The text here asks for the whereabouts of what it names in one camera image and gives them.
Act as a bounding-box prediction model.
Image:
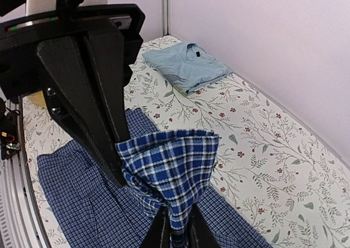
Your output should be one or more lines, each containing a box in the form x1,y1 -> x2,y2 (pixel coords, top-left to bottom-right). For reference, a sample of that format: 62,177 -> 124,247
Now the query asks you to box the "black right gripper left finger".
141,206 -> 171,248

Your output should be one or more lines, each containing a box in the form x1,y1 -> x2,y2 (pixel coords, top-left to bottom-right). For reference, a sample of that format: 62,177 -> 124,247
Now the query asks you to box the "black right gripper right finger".
187,204 -> 220,248

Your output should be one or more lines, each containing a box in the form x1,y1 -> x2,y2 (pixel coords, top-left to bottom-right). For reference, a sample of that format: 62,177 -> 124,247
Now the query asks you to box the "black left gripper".
1,4 -> 145,187

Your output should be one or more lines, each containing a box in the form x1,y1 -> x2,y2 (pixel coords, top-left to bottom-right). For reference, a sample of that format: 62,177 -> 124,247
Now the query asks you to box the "light blue t-shirt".
143,42 -> 233,95

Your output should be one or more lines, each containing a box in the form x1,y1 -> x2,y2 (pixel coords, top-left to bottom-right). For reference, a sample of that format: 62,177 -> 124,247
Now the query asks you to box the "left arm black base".
0,98 -> 21,160

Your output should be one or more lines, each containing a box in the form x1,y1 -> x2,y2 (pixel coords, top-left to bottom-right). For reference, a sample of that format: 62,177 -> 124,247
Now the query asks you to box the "yellow laundry basket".
28,91 -> 47,109

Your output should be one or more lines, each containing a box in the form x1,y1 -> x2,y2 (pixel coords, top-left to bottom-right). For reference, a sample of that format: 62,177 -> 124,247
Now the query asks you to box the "left aluminium frame post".
161,0 -> 171,36

